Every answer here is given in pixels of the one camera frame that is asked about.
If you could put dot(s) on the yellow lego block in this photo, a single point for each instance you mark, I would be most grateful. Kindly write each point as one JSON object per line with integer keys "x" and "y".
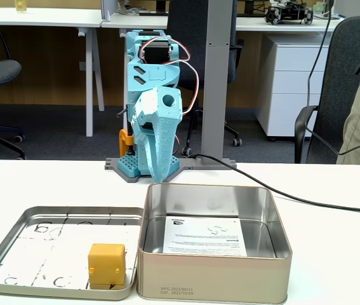
{"x": 106, "y": 263}

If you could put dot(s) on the orange table clamp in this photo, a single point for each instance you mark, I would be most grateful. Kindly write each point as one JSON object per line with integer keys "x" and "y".
{"x": 124, "y": 141}

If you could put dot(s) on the grey metal table column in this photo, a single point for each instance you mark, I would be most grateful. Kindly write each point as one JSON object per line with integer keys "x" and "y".
{"x": 216, "y": 79}

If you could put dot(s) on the dark blue office chair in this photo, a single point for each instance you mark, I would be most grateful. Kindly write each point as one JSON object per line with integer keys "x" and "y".
{"x": 186, "y": 41}

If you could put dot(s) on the white printed paper leaflet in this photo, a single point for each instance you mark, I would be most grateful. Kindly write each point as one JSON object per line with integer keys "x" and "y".
{"x": 198, "y": 238}

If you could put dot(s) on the grey desk partition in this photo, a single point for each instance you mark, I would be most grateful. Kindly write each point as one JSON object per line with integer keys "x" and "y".
{"x": 107, "y": 9}

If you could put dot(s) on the white desk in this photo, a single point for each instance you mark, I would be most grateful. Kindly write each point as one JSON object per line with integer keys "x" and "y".
{"x": 262, "y": 24}
{"x": 40, "y": 16}

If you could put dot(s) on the white drawer cabinet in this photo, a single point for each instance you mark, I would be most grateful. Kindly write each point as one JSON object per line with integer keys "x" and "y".
{"x": 290, "y": 79}

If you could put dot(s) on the metal tin lid with numbers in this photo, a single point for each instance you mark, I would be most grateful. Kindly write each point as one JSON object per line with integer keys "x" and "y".
{"x": 40, "y": 241}

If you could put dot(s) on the square metal tin box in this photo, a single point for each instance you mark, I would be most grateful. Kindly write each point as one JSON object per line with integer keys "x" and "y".
{"x": 211, "y": 279}

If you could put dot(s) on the black mecanum wheel robot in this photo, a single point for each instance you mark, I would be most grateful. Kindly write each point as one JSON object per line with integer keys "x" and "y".
{"x": 287, "y": 14}

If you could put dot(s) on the dark grey fabric chair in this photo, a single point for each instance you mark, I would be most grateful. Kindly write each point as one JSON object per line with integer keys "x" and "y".
{"x": 338, "y": 79}

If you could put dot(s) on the small yellow container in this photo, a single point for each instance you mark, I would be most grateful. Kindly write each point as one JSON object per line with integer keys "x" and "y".
{"x": 20, "y": 5}

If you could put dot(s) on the white wall socket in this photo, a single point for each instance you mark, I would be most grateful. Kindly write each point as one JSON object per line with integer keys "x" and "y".
{"x": 82, "y": 66}

